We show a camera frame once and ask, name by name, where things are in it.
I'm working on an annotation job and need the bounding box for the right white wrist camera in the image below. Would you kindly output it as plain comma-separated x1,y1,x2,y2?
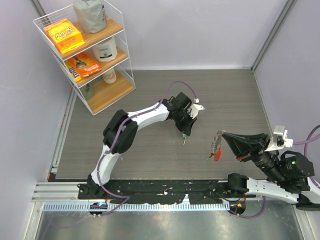
264,125,294,152

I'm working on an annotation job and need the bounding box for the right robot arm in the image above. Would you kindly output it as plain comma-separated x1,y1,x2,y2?
222,131,320,211

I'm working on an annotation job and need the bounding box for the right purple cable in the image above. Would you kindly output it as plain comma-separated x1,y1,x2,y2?
228,124,320,220

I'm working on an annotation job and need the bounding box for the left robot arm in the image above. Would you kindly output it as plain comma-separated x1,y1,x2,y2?
87,92,205,199

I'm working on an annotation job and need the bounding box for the white slotted cable duct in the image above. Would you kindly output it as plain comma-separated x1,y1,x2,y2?
42,201,230,212

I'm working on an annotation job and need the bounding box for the cream patterned cup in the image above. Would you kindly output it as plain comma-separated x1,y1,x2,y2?
102,68,117,84

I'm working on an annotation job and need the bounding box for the key with green tag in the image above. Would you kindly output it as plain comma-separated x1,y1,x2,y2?
182,133,188,145

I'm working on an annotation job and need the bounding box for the white wire shelf rack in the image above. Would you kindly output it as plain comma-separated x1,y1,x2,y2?
33,0,136,116

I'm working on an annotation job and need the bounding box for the orange snack packet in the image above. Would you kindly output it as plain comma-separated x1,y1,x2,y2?
66,52,102,78

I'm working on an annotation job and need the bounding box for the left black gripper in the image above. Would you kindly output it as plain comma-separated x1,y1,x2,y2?
175,110,198,137

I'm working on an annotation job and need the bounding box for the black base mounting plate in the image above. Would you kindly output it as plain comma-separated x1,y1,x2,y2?
77,179,249,205

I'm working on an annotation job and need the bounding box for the white labelled tub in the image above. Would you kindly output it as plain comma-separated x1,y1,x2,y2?
92,36,118,62

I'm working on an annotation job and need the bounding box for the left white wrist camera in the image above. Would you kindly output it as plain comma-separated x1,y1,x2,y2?
187,98,205,119

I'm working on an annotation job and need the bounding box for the yellow candy packet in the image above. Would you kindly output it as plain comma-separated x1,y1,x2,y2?
65,61,83,83

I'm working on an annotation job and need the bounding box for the orange snack box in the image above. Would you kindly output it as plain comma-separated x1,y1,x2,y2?
43,18,86,54

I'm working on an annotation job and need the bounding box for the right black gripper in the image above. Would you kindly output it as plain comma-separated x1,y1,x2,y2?
220,131,285,182

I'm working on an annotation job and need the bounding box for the keyring bunch with red tag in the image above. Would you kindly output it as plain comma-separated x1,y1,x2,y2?
209,130,225,162

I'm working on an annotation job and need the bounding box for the grey paper bag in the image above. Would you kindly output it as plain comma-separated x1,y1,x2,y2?
73,0,107,34

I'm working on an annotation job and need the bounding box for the grey green small vase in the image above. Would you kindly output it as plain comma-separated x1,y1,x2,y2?
80,83,94,100

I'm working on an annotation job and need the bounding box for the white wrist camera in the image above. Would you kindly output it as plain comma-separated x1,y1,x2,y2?
187,98,205,119
264,125,294,152

